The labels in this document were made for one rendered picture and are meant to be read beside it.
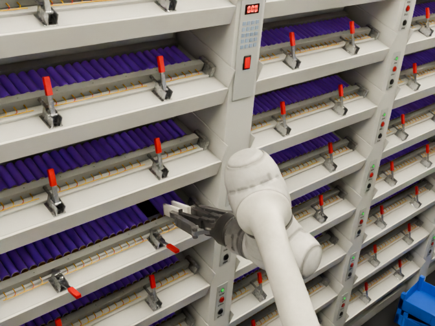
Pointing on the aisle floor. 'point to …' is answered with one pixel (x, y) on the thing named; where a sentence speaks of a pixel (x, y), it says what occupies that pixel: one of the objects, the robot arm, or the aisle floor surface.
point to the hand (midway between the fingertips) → (177, 210)
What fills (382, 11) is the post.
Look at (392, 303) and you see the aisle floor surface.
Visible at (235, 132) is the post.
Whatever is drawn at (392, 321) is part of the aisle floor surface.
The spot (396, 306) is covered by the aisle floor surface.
